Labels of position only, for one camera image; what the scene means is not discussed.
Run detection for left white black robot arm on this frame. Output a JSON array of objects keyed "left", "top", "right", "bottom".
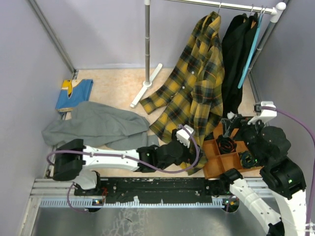
[{"left": 53, "top": 139, "right": 200, "bottom": 195}]

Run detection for grey button-up shirt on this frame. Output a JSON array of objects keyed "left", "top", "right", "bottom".
[{"left": 42, "top": 101, "right": 159, "bottom": 150}]

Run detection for metal clothes rack pole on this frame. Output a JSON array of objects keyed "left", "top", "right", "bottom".
[{"left": 144, "top": 0, "right": 151, "bottom": 83}]

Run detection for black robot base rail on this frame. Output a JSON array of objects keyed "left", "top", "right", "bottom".
[{"left": 73, "top": 176, "right": 249, "bottom": 205}]

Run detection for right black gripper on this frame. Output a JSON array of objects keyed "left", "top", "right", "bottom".
[{"left": 221, "top": 113, "right": 267, "bottom": 165}]

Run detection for orange wooden compartment tray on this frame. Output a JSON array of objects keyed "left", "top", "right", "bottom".
[{"left": 202, "top": 123, "right": 261, "bottom": 179}]

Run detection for black hanging garments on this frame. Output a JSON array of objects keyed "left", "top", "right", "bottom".
[{"left": 221, "top": 13, "right": 258, "bottom": 118}]

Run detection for rolled black orange tie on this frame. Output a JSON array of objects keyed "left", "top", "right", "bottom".
[{"left": 216, "top": 135, "right": 237, "bottom": 154}]

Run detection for horizontal metal clothes rail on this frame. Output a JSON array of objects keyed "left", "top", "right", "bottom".
[{"left": 174, "top": 0, "right": 286, "bottom": 16}]

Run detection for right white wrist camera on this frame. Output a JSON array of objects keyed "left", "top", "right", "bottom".
[{"left": 248, "top": 101, "right": 277, "bottom": 125}]

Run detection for yellow black plaid shirt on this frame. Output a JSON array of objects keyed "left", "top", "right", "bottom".
[{"left": 139, "top": 11, "right": 226, "bottom": 176}]

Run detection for white rack foot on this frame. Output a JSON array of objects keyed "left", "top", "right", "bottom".
[{"left": 130, "top": 63, "right": 163, "bottom": 108}]

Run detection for folded blue shirt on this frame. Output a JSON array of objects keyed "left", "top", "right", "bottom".
[{"left": 56, "top": 79, "right": 94, "bottom": 113}]

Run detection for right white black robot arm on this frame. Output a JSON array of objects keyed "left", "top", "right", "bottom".
[{"left": 220, "top": 114, "right": 315, "bottom": 236}]

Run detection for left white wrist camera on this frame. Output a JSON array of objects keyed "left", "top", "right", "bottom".
[{"left": 176, "top": 124, "right": 195, "bottom": 148}]

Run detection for rolled dark blue tie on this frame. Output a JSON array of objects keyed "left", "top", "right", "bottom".
[{"left": 239, "top": 150, "right": 257, "bottom": 169}]

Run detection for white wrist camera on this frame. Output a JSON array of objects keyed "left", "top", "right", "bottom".
[
  {"left": 248, "top": 101, "right": 277, "bottom": 125},
  {"left": 176, "top": 124, "right": 195, "bottom": 148}
]

